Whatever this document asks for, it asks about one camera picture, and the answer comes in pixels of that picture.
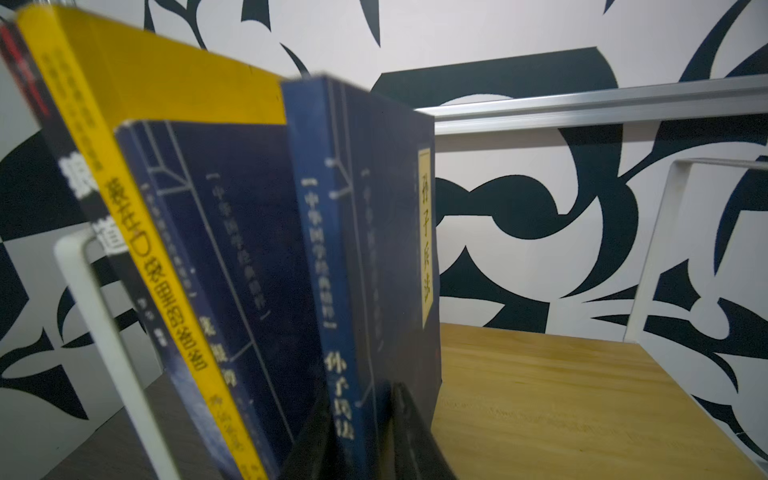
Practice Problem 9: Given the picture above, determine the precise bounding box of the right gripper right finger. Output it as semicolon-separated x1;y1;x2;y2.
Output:
391;383;456;480

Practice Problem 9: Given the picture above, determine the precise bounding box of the small blue book yellow label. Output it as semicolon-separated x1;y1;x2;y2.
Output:
282;76;442;479

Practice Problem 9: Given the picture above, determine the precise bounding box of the wooden white-framed bookshelf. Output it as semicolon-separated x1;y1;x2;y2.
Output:
53;74;768;480

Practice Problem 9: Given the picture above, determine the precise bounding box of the black book standing on shelf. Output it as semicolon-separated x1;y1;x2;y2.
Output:
0;17;241;480

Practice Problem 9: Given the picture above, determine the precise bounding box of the blue book front yellow label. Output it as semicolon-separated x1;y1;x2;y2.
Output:
116;120;323;479

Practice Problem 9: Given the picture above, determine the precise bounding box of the yellow cartoon cover book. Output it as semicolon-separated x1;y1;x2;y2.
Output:
1;3;285;479

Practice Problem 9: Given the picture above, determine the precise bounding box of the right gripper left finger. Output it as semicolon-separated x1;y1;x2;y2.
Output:
279;388;336;480

